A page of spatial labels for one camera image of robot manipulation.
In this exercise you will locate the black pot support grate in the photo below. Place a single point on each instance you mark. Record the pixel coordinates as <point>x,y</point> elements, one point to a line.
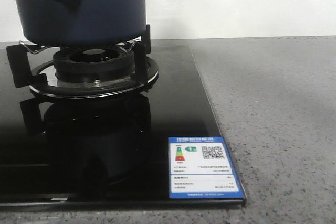
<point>42,80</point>

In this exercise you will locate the dark blue cooking pot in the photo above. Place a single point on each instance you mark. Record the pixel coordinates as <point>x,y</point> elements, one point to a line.
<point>81,22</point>

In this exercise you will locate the blue energy label sticker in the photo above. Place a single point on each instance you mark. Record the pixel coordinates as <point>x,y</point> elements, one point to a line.
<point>200,167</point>

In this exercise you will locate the black glass gas hob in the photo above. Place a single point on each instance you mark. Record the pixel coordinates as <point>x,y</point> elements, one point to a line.
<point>109,153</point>

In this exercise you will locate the black gas burner head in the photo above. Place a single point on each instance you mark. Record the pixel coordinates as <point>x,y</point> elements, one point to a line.
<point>84,65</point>

